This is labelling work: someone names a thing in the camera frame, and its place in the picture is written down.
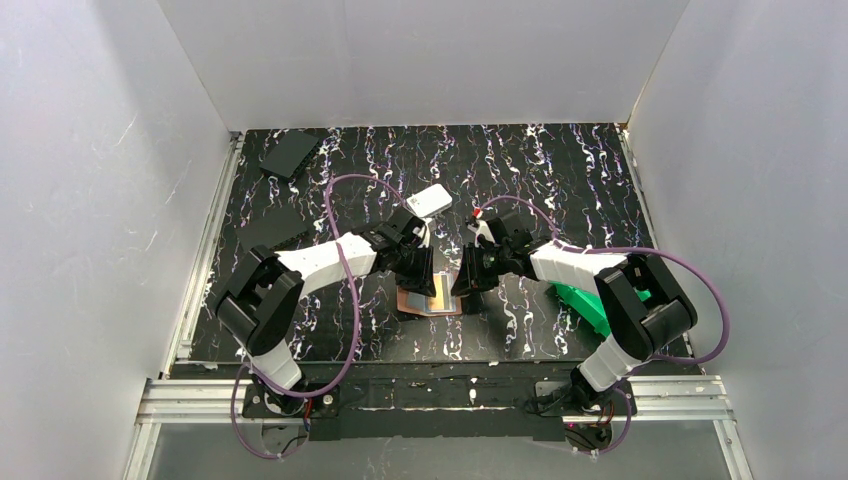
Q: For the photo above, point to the tan leather card holder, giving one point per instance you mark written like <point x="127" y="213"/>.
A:
<point x="417" y="304"/>

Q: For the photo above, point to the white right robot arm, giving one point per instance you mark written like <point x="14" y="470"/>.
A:
<point x="645" y="306"/>

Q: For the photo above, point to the aluminium frame rail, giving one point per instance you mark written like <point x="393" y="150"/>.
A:
<point x="438" y="404"/>

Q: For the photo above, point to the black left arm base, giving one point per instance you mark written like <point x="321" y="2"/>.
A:
<point x="261" y="402"/>

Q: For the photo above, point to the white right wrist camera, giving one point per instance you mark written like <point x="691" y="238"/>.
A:
<point x="482" y="234"/>

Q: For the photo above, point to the green plastic bin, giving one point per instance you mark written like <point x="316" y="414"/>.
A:
<point x="587" y="305"/>

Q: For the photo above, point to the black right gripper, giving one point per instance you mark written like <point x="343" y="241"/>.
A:
<point x="479" y="269"/>

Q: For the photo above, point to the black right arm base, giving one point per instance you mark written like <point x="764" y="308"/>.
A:
<point x="557" y="398"/>

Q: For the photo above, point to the flat black card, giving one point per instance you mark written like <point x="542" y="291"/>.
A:
<point x="277" y="229"/>

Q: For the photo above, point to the white rectangular box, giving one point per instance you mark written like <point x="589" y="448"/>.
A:
<point x="430" y="201"/>

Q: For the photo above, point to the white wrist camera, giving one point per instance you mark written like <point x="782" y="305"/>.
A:
<point x="482" y="234"/>
<point x="423" y="236"/>

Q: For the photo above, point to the gold credit card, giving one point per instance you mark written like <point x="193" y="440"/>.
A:
<point x="442" y="304"/>

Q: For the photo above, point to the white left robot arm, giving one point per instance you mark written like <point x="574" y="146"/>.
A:
<point x="257" y="303"/>

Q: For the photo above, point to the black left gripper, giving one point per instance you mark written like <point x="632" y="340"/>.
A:
<point x="416" y="266"/>

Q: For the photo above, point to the black rectangular box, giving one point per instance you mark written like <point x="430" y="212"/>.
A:
<point x="291" y="154"/>

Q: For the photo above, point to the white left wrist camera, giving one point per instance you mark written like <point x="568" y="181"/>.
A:
<point x="423" y="236"/>

